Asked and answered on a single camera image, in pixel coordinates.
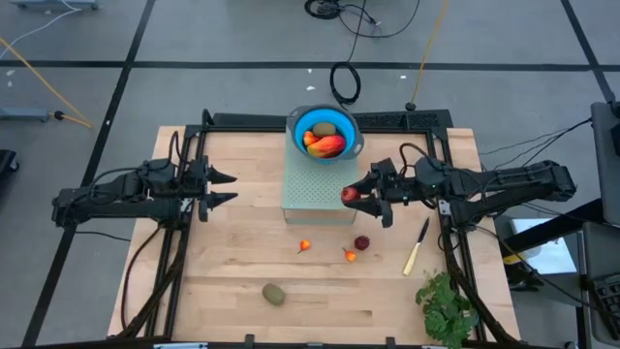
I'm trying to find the knife with wooden handle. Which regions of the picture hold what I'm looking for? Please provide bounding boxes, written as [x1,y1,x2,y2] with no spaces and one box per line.
[402,217,431,277]

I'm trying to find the brown green kiwi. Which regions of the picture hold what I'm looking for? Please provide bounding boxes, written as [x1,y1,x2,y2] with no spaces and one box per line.
[312,121,338,138]
[262,283,287,307]

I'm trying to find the grey metal floor bar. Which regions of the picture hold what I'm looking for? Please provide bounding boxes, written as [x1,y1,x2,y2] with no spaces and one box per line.
[12,0,101,11]
[0,107,52,122]

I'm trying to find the pale flat screen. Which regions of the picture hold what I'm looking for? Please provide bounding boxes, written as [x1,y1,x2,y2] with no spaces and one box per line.
[509,217,582,275]

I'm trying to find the green perforated metal shelf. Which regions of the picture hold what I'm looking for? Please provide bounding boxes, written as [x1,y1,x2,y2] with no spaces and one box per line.
[281,129,361,226]

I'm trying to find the grey desk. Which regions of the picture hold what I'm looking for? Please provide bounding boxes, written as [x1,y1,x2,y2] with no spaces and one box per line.
[589,100,620,227]

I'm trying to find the black keyboard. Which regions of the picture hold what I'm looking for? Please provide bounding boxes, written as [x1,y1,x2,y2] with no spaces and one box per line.
[587,271,620,332]

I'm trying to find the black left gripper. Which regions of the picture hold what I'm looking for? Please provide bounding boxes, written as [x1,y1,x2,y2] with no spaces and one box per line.
[186,155,239,224]

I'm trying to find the black chair base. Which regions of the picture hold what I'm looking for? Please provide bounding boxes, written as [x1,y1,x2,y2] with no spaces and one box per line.
[0,148,20,174]

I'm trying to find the black coiled floor cable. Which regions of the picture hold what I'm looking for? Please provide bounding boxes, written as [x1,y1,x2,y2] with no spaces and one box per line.
[303,0,422,107]

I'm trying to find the green plant in white pot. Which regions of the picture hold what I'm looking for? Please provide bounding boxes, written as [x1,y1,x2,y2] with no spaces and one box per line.
[415,270,481,349]

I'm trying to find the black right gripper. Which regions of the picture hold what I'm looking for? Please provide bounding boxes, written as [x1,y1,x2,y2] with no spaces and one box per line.
[342,157,416,230]

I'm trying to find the yellow hanging cable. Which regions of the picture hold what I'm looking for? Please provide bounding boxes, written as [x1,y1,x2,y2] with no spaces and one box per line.
[0,37,94,130]
[405,0,451,111]

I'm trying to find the red yellow mango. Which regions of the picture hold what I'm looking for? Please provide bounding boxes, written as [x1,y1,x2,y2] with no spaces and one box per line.
[305,134,348,160]

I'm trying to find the blue grey collapsible colander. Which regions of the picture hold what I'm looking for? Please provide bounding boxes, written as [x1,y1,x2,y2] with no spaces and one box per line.
[285,104,365,165]

